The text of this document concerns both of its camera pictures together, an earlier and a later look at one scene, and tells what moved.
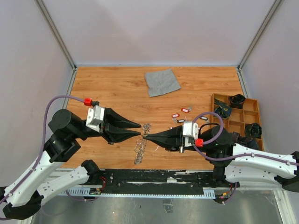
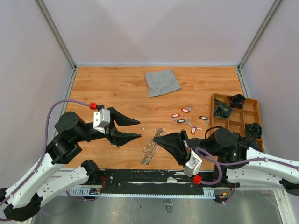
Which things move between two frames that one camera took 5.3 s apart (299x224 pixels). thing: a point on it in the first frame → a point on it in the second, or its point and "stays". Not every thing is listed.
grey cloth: x=161 y=82 stays
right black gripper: x=172 y=138 → x=179 y=144
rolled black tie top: x=237 y=101 stays
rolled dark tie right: x=253 y=130 stays
